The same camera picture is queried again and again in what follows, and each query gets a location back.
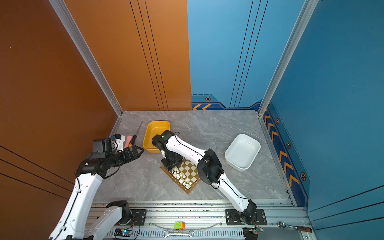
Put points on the silver combination wrench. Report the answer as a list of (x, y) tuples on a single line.
[(167, 233)]

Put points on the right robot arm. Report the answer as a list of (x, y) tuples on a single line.
[(210, 171)]

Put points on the left green circuit board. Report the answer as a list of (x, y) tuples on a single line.
[(125, 232)]

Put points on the yellow handled screwdriver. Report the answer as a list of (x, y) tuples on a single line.
[(132, 141)]

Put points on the right green circuit board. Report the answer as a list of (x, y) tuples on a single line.
[(252, 233)]

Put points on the aluminium rail frame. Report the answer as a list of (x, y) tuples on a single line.
[(204, 212)]

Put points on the pink flat tool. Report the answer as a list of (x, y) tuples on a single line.
[(128, 141)]

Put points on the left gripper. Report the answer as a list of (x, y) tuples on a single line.
[(129, 157)]

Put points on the green circuit board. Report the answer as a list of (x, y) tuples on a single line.
[(125, 232), (252, 233)]

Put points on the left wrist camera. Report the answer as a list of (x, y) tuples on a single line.
[(119, 142)]

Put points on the white plastic tray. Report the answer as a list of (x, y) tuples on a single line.
[(242, 152)]

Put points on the red handled ratchet wrench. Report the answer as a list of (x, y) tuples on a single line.
[(299, 228)]

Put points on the yellow plastic tray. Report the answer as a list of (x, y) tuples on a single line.
[(154, 128)]

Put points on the wooden chess board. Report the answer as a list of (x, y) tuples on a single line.
[(185, 176)]

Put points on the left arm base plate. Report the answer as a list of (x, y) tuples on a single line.
[(136, 217)]

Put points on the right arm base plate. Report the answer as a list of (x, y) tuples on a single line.
[(233, 218)]

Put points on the orange green small block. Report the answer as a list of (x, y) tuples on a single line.
[(179, 226)]

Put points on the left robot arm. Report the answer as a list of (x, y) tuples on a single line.
[(107, 153)]

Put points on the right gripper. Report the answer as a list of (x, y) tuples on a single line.
[(176, 164)]

